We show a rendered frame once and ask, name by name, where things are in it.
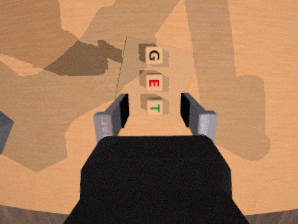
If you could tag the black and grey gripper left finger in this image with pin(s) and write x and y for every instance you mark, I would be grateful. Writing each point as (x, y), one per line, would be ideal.
(110, 122)

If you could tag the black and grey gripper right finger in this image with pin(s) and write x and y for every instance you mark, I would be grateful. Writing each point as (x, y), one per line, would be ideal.
(196, 118)

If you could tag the cream block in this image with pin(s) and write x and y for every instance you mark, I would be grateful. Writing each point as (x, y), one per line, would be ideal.
(154, 55)
(154, 106)
(154, 82)

